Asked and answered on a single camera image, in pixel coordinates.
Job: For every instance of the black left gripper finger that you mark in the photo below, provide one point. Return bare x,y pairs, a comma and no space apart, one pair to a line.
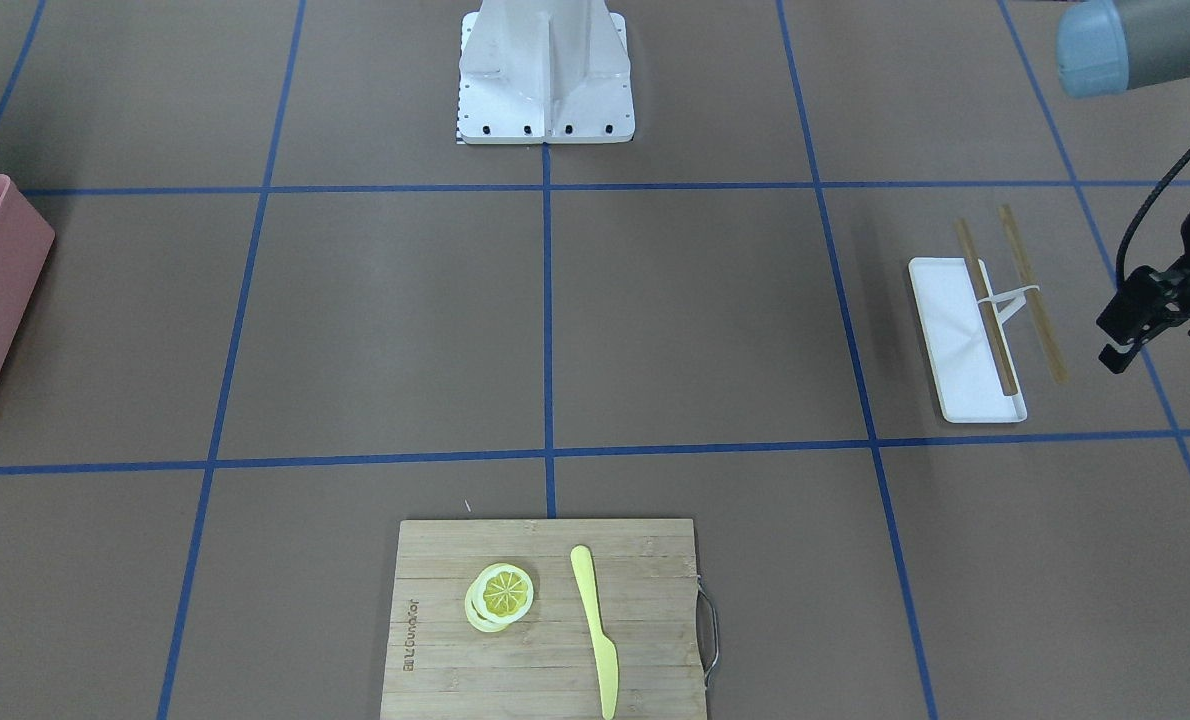
1137,312

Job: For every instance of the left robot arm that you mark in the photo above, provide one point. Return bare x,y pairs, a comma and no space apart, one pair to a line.
1111,47

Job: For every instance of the wooden chopstick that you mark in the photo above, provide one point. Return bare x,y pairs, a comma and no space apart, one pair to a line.
986,306
1042,321

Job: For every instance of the white rectangular tray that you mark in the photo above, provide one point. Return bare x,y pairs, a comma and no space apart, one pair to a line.
964,367

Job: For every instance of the yellow plastic knife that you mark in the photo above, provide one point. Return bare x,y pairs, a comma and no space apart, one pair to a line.
603,648

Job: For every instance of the bamboo cutting board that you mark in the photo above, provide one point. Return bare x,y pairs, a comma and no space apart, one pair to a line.
543,665

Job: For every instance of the yellow lemon slice toy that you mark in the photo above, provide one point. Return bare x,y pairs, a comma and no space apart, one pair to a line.
498,597

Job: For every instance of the brown table mat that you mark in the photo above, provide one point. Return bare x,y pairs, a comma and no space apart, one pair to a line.
286,311

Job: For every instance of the white pedestal column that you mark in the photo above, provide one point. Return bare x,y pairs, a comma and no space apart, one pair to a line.
534,72

